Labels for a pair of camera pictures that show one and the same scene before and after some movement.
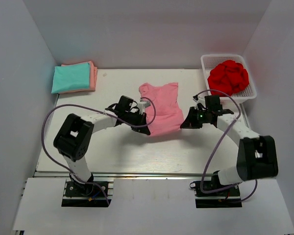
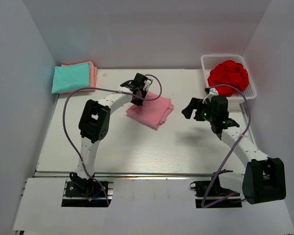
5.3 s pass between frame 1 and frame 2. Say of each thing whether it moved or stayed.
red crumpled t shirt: stayed
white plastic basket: stayed
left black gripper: moved
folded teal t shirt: stayed
